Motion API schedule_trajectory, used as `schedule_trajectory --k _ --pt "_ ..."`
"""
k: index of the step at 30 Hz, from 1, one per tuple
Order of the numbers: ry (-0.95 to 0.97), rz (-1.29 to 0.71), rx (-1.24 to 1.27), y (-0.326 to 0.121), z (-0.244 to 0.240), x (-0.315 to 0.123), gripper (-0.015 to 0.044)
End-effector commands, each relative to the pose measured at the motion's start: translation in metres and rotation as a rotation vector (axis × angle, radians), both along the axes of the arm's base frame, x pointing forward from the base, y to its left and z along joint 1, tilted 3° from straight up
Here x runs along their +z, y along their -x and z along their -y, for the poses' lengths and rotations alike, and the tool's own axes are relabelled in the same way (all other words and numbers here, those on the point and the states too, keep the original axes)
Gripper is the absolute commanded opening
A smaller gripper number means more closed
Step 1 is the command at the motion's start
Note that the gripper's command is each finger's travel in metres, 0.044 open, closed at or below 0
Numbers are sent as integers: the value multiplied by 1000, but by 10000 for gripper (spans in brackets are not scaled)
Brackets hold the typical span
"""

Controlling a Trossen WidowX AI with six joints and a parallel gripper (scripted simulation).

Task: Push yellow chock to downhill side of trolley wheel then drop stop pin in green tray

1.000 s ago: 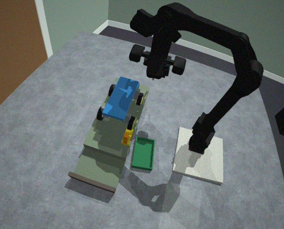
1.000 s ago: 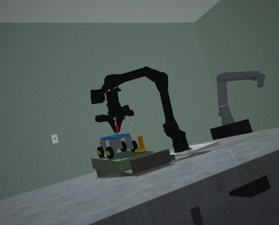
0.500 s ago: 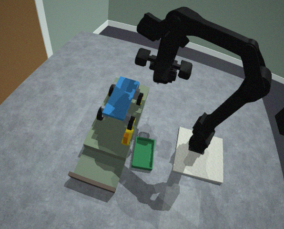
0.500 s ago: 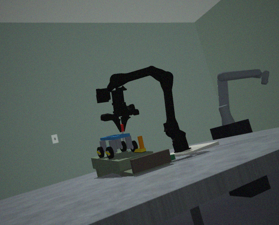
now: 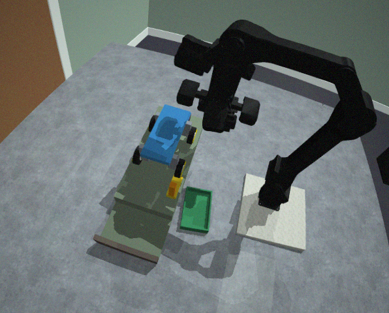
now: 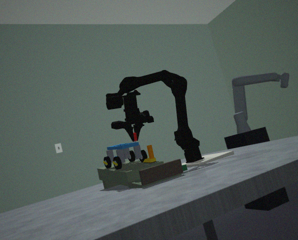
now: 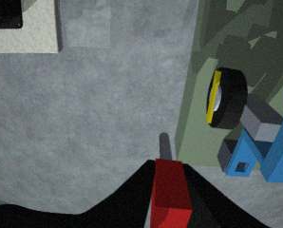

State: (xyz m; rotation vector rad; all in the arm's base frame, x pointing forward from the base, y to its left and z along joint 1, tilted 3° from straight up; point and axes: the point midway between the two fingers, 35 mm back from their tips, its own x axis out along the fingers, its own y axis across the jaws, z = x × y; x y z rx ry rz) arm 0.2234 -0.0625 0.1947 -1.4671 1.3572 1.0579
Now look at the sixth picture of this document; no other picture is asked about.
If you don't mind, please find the blue wheeled trolley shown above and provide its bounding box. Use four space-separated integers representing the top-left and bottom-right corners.
103 142 148 170

